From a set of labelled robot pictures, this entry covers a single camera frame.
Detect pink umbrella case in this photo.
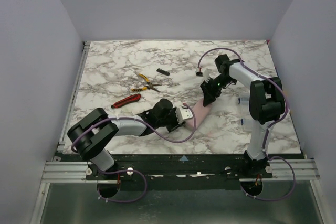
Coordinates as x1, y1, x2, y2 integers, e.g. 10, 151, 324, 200
184, 99, 212, 131

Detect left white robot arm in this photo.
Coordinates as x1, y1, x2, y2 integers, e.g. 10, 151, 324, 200
67, 99, 193, 172

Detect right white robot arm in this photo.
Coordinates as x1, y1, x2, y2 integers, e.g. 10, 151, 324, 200
200, 55, 288, 175

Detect red black utility knife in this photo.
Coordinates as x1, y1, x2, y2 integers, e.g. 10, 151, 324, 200
111, 94, 141, 109

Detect clear plastic screw box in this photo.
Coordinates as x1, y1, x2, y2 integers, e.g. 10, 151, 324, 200
238, 92, 254, 133

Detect black bit holder strip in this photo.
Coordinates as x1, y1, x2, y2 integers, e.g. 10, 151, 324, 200
156, 68, 170, 76

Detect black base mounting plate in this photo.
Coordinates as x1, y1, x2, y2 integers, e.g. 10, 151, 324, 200
53, 154, 317, 190

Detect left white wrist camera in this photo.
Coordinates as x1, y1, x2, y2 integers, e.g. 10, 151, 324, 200
176, 107, 193, 124

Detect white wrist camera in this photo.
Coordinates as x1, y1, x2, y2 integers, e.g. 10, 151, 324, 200
176, 107, 193, 124
203, 69, 212, 83

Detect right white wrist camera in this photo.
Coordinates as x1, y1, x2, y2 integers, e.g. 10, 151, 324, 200
203, 69, 212, 83

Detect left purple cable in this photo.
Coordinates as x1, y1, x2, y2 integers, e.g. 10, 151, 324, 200
71, 103, 199, 204

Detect purple cable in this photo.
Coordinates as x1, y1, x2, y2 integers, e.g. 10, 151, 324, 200
197, 47, 297, 201
71, 103, 199, 204

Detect yellow handled pliers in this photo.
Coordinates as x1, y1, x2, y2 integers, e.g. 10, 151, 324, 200
131, 73, 161, 92

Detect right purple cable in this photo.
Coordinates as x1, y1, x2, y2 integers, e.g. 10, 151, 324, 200
197, 47, 297, 201

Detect aluminium frame rail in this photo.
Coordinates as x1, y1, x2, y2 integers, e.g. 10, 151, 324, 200
41, 162, 88, 183

